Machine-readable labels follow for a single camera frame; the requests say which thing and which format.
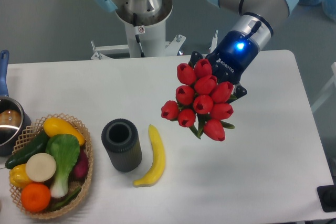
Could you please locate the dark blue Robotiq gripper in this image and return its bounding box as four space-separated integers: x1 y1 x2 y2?
190 31 259 99

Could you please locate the red tulip bouquet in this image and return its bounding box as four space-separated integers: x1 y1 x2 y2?
161 59 234 142

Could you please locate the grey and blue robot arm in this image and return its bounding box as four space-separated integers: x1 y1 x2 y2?
94 0 299 98

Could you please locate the dark grey ribbed vase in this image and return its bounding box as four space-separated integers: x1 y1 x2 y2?
101 119 142 173

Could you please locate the yellow banana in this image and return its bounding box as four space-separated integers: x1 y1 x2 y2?
133 124 166 187

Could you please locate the black device at table edge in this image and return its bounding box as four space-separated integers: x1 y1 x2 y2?
317 185 335 212

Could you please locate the purple sweet potato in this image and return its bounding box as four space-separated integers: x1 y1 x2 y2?
72 149 89 180

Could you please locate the green bok choy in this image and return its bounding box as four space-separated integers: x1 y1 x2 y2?
46 134 80 198

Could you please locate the yellow squash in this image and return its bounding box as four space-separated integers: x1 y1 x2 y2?
43 117 85 146

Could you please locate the green cucumber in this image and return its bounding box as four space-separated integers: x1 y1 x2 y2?
5 130 49 169

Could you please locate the white round radish slice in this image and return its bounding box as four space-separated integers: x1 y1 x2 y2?
25 153 56 182

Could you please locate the woven wicker basket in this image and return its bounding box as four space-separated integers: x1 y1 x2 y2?
9 113 93 220

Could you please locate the dark green chili pepper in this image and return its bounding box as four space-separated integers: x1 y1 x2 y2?
48 187 81 212

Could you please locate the orange fruit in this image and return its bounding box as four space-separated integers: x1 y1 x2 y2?
20 183 51 212

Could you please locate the yellow bell pepper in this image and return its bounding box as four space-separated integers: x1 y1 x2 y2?
9 164 33 188

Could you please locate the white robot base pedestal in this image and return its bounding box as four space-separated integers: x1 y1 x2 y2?
91 0 186 60

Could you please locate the white frame at right edge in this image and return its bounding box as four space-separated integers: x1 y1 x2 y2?
311 62 335 113

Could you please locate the blue handled saucepan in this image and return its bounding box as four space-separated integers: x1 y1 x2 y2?
1 50 31 157

